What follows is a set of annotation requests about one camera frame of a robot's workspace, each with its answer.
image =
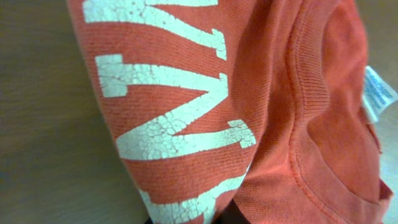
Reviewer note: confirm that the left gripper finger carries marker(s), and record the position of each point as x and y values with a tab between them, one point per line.
231	215

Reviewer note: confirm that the red polo shirt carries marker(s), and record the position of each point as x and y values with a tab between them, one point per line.
256	101

